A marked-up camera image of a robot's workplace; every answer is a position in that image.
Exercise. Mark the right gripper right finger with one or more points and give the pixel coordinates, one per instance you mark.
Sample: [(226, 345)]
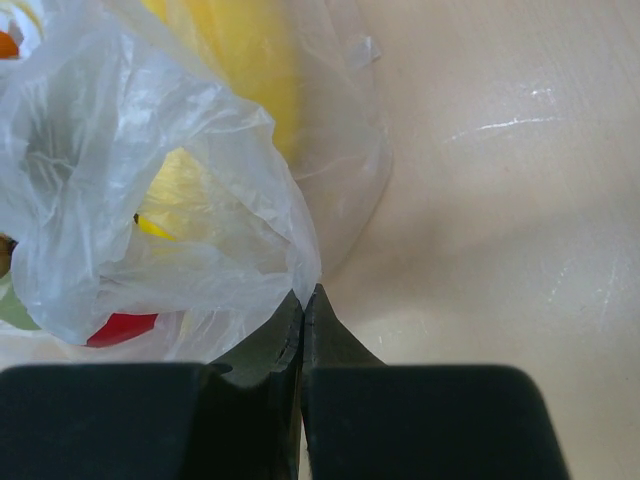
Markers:
[(365, 419)]

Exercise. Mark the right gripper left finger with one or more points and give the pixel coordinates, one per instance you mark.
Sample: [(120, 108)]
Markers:
[(236, 417)]

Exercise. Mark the red apple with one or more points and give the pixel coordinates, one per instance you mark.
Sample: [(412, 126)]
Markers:
[(120, 328)]

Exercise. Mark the clear plastic bag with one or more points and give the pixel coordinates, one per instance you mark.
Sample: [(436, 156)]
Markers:
[(101, 93)]

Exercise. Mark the green starfruit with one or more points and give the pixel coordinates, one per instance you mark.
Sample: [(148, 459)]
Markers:
[(13, 311)]

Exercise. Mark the yellow banana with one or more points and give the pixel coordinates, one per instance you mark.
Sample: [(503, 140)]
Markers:
[(249, 44)]

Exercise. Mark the orange tangerine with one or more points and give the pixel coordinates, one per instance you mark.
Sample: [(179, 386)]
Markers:
[(9, 49)]

